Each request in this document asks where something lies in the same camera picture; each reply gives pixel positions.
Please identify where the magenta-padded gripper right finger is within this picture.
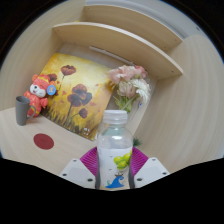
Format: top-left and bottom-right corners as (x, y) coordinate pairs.
(128, 146), (170, 190)

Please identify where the flat round red coaster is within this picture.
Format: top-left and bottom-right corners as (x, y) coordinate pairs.
(33, 133), (55, 151)

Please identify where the yellow poppy flower painting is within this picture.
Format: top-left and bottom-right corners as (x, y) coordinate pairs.
(38, 52), (116, 141)

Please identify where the clear plastic drink bottle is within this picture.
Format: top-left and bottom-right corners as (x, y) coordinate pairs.
(95, 109), (134, 191)

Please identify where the light wooden shelf unit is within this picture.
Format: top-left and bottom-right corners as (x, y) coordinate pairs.
(52, 3), (184, 80)

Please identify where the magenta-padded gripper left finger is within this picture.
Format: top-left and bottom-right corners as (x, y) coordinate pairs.
(59, 146), (100, 190)

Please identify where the grey mug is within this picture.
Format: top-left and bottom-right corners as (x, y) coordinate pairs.
(15, 95), (37, 127)

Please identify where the pink and white flower bouquet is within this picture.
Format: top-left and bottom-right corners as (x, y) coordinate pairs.
(107, 64), (152, 113)

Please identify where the red plush toy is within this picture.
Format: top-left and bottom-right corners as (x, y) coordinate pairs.
(23, 73), (58, 118)

